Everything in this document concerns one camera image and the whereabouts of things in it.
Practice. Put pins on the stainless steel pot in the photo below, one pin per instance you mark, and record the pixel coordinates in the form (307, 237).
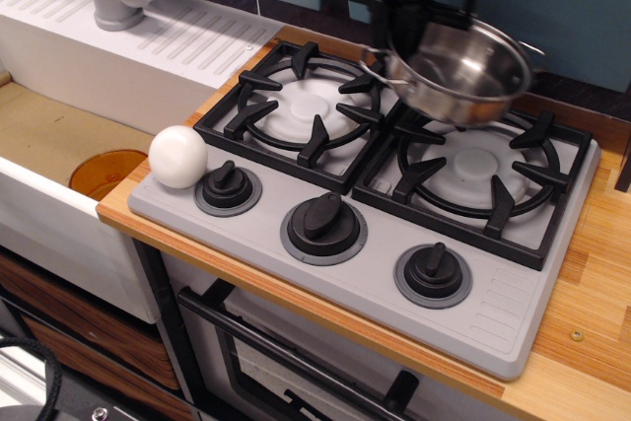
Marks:
(462, 77)

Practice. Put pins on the grey toy stove top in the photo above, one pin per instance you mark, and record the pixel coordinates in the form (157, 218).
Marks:
(492, 329)

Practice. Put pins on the black middle stove knob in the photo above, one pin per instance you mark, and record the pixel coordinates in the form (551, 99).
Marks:
(324, 231)

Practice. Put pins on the black stove knob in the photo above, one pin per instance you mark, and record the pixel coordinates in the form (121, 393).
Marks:
(227, 191)
(324, 231)
(433, 276)

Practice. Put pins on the black left stove knob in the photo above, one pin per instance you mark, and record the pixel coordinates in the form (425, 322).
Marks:
(227, 191)

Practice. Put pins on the white mushroom ball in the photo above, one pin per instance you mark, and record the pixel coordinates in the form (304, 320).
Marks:
(178, 157)

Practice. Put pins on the black right stove knob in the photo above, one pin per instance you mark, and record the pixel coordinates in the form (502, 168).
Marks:
(433, 276)

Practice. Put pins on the black left burner grate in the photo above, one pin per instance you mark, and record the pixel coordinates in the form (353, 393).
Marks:
(304, 113)

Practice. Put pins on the black burner grate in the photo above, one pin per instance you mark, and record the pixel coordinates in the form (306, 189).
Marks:
(512, 188)
(304, 113)

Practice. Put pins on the black right burner grate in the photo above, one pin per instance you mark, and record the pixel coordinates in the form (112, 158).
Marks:
(512, 188)

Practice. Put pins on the orange plastic bowl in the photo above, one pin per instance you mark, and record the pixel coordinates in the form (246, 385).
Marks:
(102, 173)

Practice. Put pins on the white toy sink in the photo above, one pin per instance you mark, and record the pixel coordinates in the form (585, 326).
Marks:
(70, 91)

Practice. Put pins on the brass screw in counter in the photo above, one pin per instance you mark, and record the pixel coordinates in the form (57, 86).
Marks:
(577, 335)

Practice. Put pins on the upper wooden drawer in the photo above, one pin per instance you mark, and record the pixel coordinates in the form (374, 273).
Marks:
(123, 337)

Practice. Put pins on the wooden drawer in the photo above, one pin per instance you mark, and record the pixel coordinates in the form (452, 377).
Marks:
(123, 337)
(157, 403)

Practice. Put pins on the lower wooden drawer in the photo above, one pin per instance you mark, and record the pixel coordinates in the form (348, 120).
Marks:
(157, 403)

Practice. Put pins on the oven door with handle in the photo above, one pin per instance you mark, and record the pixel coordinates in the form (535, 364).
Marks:
(286, 384)

